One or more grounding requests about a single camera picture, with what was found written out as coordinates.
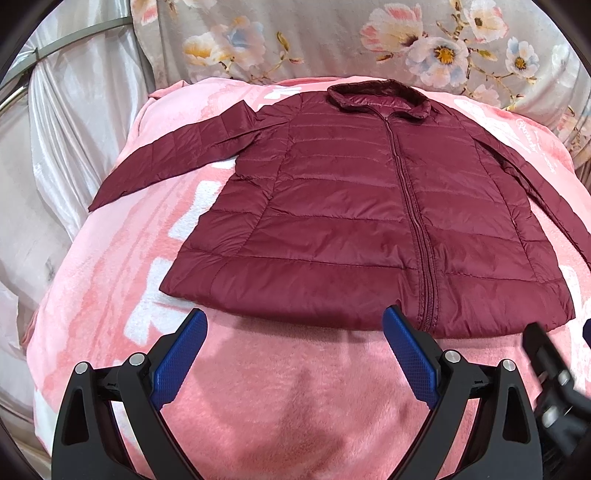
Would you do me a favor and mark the maroon puffer jacket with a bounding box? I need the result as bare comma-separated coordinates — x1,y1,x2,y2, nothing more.
92,80,590,338

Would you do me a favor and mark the white satin curtain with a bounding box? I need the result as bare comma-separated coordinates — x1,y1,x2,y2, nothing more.
0,0,157,416

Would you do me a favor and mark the grey floral blanket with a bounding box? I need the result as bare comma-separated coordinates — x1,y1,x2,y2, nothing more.
130,1,590,165

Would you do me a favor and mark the grey metal rail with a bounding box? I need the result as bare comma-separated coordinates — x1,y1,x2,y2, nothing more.
1,16,132,112

